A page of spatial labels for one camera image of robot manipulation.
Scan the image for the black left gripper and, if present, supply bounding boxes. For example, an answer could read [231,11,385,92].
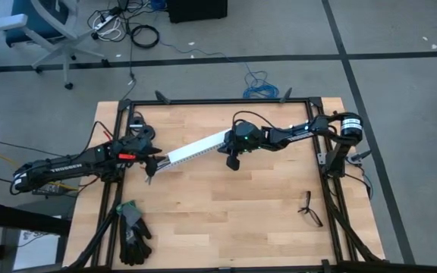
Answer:
[121,132,165,179]

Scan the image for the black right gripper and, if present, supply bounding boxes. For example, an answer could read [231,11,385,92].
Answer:
[225,121,267,172]

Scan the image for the white wire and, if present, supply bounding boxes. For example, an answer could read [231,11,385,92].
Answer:
[146,166,170,186]

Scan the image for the white perforated strip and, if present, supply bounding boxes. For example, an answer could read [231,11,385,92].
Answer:
[165,127,233,162]

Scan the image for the black work glove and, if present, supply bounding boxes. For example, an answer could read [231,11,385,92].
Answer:
[118,221,153,267]
[115,200,146,246]

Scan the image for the black eyeglasses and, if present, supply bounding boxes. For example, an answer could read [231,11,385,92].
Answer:
[297,190,324,228]

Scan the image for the black power adapter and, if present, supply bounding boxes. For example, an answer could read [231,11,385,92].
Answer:
[31,181,70,196]

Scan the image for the black floor cabinet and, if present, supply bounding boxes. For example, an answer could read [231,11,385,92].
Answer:
[165,0,229,24]

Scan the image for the white blue office chair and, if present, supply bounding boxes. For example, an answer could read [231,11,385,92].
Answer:
[0,0,112,91]

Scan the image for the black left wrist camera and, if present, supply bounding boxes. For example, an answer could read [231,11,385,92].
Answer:
[137,124,157,143]

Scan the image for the black aluminium table frame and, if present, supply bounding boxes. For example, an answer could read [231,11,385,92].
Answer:
[64,89,390,273]

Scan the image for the blue floor cable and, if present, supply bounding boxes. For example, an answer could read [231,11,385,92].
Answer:
[157,39,280,100]

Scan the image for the black floor cable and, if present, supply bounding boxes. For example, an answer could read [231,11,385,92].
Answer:
[121,14,138,102]

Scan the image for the black coiled cable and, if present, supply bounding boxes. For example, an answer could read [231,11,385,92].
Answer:
[130,24,161,49]

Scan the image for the white power strip with cables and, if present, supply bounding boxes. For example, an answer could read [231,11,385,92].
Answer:
[92,17,124,42]

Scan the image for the yellow floor cable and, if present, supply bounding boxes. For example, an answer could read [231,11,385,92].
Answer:
[0,150,79,191]

